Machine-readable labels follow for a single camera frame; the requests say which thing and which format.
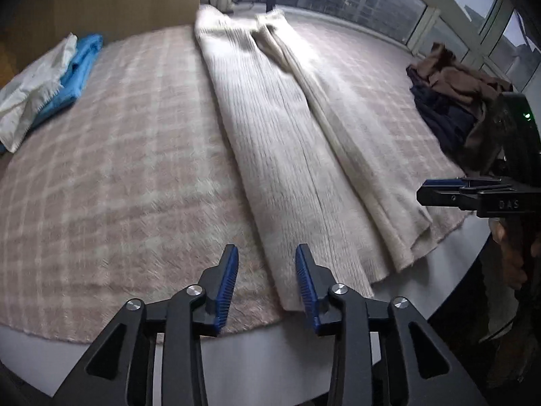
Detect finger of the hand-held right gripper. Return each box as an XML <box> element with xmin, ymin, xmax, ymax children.
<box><xmin>416</xmin><ymin>187</ymin><xmax>479</xmax><ymax>212</ymax></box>
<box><xmin>423</xmin><ymin>178</ymin><xmax>514</xmax><ymax>191</ymax></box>

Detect blue striped folded garment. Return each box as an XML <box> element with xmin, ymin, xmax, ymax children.
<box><xmin>0</xmin><ymin>34</ymin><xmax>104</xmax><ymax>153</ymax></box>

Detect pile of brown dark clothes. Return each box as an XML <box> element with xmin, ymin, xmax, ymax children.
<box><xmin>406</xmin><ymin>42</ymin><xmax>514</xmax><ymax>174</ymax></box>

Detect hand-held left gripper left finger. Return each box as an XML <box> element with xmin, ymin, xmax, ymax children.
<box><xmin>53</xmin><ymin>244</ymin><xmax>239</xmax><ymax>406</ymax></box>

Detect light wood headboard panel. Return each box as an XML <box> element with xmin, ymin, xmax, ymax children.
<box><xmin>0</xmin><ymin>0</ymin><xmax>204</xmax><ymax>89</ymax></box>

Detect pink plaid blanket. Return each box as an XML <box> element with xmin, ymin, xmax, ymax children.
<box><xmin>0</xmin><ymin>19</ymin><xmax>476</xmax><ymax>344</ymax></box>

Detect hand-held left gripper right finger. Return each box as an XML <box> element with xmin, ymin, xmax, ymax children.
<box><xmin>295</xmin><ymin>243</ymin><xmax>487</xmax><ymax>406</ymax></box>

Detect cream knit pants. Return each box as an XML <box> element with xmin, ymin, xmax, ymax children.
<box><xmin>193</xmin><ymin>4</ymin><xmax>434</xmax><ymax>311</ymax></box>

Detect person's right hand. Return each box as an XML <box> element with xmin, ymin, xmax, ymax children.
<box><xmin>490</xmin><ymin>218</ymin><xmax>531</xmax><ymax>290</ymax></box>

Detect grey cloth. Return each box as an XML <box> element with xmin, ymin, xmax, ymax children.
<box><xmin>482</xmin><ymin>258</ymin><xmax>525</xmax><ymax>341</ymax></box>

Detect white folded garment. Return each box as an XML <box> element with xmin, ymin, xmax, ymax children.
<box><xmin>0</xmin><ymin>33</ymin><xmax>79</xmax><ymax>154</ymax></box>

